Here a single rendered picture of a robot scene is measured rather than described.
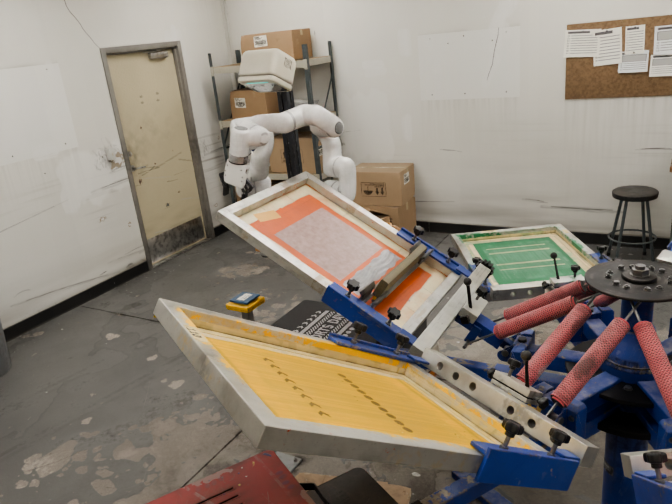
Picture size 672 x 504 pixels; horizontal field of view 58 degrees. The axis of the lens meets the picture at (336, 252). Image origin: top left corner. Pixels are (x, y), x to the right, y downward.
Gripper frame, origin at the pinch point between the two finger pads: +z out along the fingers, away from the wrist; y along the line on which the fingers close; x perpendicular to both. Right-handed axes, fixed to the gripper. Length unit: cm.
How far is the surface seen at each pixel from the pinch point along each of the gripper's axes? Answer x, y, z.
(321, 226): -5.1, -38.2, 0.7
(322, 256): 11, -49, 3
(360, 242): -11, -53, 4
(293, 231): 8.4, -33.9, -0.3
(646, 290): 9, -149, -27
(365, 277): 8, -65, 6
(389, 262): -10, -67, 7
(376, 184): -334, 76, 114
